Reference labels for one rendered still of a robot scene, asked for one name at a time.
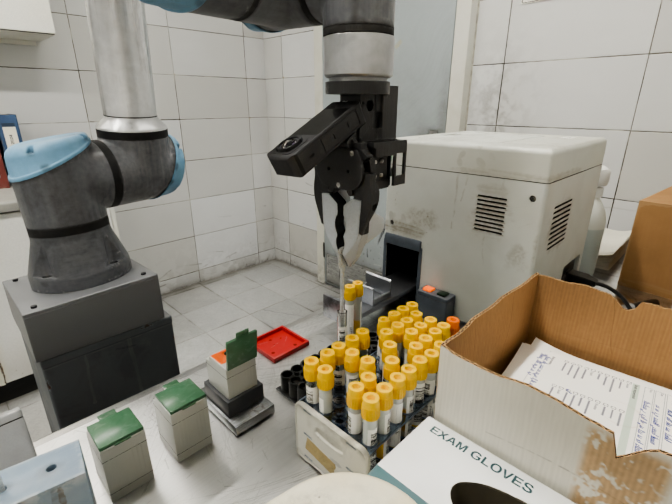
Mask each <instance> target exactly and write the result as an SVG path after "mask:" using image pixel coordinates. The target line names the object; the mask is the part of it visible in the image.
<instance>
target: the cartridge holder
mask: <svg viewBox="0 0 672 504"><path fill-rule="evenodd" d="M201 390H202V391H203V392H204V393H205V394H206V397H207V403H208V408H209V409H210V410H211V411H212V412H213V413H214V414H215V415H216V416H217V417H218V418H219V419H220V420H221V421H222V422H223V423H224V424H225V425H226V426H227V427H228V428H229V429H230V430H231V431H232V432H233V433H234V434H235V435H236V436H238V435H239V434H241V433H242V432H244V431H246V430H247V429H249V428H250V427H252V426H253V425H255V424H256V423H258V422H260V421H261V420H263V419H264V418H266V417H267V416H269V415H271V414H272V413H274V412H275V408H274V404H273V403H272V402H271V401H270V400H268V399H267V398H266V397H265V396H264V392H263V383H261V382H260V381H259V380H258V379H257V385H255V386H253V387H251V388H249V389H248V390H246V391H244V392H242V393H240V394H239V395H237V396H235V397H233V398H232V399H230V400H228V399H227V398H226V397H225V396H224V395H223V394H222V393H220V392H219V391H218V390H217V389H216V388H215V387H214V386H213V385H211V384H210V383H209V379H208V380H206V381H204V387H203V388H201Z"/></svg>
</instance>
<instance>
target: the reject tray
mask: <svg viewBox="0 0 672 504"><path fill-rule="evenodd" d="M308 345H309V340H307V339H305V338H303V337H302V336H300V335H298V334H297V333H295V332H293V331H291V330H290V329H288V328H286V327H285V326H283V325H281V326H279V327H277V328H275V329H273V330H271V331H268V332H266V333H264V334H262V335H260V336H257V352H259V353H260V354H262V355H263V356H265V357H266V358H267V359H269V360H270V361H272V362H273V363H276V362H278V361H280V360H282V359H284V358H286V357H288V356H290V355H291V354H293V353H295V352H297V351H299V350H301V349H303V348H305V347H306V346H308Z"/></svg>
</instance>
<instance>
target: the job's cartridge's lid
mask: <svg viewBox="0 0 672 504"><path fill-rule="evenodd" d="M255 357H257V330H256V329H254V330H252V331H250V332H249V329H248V328H246V329H244V330H242V331H240V332H237V333H236V338H234V339H232V340H230V341H228V342H226V370H227V371H229V370H231V369H233V368H235V367H237V366H239V365H241V364H243V363H245V362H247V361H249V360H251V359H253V358H255Z"/></svg>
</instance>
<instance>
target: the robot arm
mask: <svg viewBox="0 0 672 504"><path fill-rule="evenodd" d="M84 2H85V8H86V14H87V20H88V26H89V32H90V38H91V44H92V50H93V56H94V62H95V68H96V74H97V80H98V86H99V92H100V98H101V104H102V110H103V117H102V119H101V120H100V121H99V122H98V123H97V124H96V125H95V128H96V134H97V140H91V139H90V137H88V135H87V134H86V133H85V132H74V133H66V134H61V135H54V136H48V137H43V138H38V139H33V140H29V141H24V142H21V143H17V144H14V145H12V146H10V147H8V148H7V149H6V151H5V153H4V159H5V163H6V167H7V171H8V180H9V182H11V184H12V187H13V190H14V193H15V197H16V200H17V203H18V206H19V209H20V212H21V215H22V218H23V221H24V224H25V227H26V230H27V233H28V237H29V240H30V248H29V261H28V274H27V275H28V280H29V283H30V286H31V289H32V290H33V291H35V292H37V293H43V294H59V293H68V292H75V291H80V290H85V289H89V288H93V287H96V286H99V285H103V284H105V283H108V282H111V281H113V280H115V279H117V278H119V277H121V276H123V275H125V274H126V273H127V272H129V271H130V269H131V268H132V264H131V260H130V256H129V254H128V252H127V250H126V249H125V247H124V246H123V244H122V243H121V241H120V240H119V238H118V237H117V235H116V234H115V232H114V231H113V229H112V227H111V225H110V221H109V217H108V213H107V208H111V207H116V206H120V205H125V204H129V203H134V202H138V201H143V200H147V199H156V198H159V197H161V196H163V195H167V194H170V193H172V192H174V191H175V190H176V189H177V187H179V186H180V184H181V182H182V180H183V177H184V172H185V159H184V154H183V151H182V149H181V148H179V147H180V144H179V142H178V141H177V140H176V139H175V138H174V137H173V136H172V135H170V134H168V128H167V125H165V124H164V123H163V122H162V121H161V120H160V119H159V118H158V116H157V109H156V101H155V92H154V83H153V74H152V65H151V57H150V48H149V39H148V30H147V21H146V12H145V4H144V3H146V4H150V5H154V6H158V7H160V8H162V9H164V10H167V11H170V12H174V13H194V14H199V15H205V16H211V17H216V18H222V19H228V20H233V21H238V22H242V23H243V24H244V25H245V26H246V27H247V28H248V29H250V30H252V31H255V32H267V33H278V32H282V31H284V30H289V29H297V28H305V27H313V26H322V25H323V45H324V76H325V78H328V79H329V81H327V82H325V94H328V95H340V102H332V103H331V104H330V105H328V106H327V107H326V108H325V109H323V110H322V111H321V112H319V113H318V114H317V115H316V116H314V117H313V118H312V119H311V120H309V121H308V122H307V123H305V124H304V125H303V126H302V127H300V128H299V129H298V130H297V131H295V132H294V133H293V134H292V135H290V136H289V137H288V138H286V139H285V140H283V141H282V142H280V143H279V144H278V145H277V146H276V147H275V148H274V149H273V150H271V151H270V152H269V153H267V157H268V159H269V161H270V163H271V164H272V166H273V168H274V170H275V172H276V174H277V175H283V176H291V177H299V178H301V177H304V176H305V175H306V174H307V173H308V172H309V171H310V170H312V169H313V168H314V169H315V179H314V196H315V201H316V205H317V209H318V212H319V216H320V220H321V223H322V224H324V229H325V232H326V234H327V237H328V239H329V241H330V243H331V245H332V247H333V249H334V251H335V253H336V255H337V257H338V249H339V248H340V247H343V246H344V249H343V252H342V255H343V257H344V259H345V261H346V264H347V266H348V267H351V266H353V265H354V263H355V262H356V261H357V260H358V258H359V257H360V255H361V253H362V250H363V248H364V246H365V244H366V243H368V242H369V241H371V240H372V239H373V238H375V237H376V236H377V235H379V234H380V233H381V232H382V231H383V229H384V224H385V221H384V218H383V217H382V216H380V215H378V214H376V213H375V211H376V209H377V206H378V202H379V195H380V191H379V189H383V188H387V187H388V186H389V185H390V176H392V184H391V186H396V185H400V184H404V183H405V171H406V155H407V140H403V139H397V138H396V124H397V104H398V86H390V82H388V81H387V79H389V78H391V77H392V76H393V65H394V43H395V37H394V26H395V5H396V0H84ZM397 153H403V158H402V174H401V175H396V158H397ZM392 156H393V164H392V167H391V161H392ZM350 196H354V199H352V200H350Z"/></svg>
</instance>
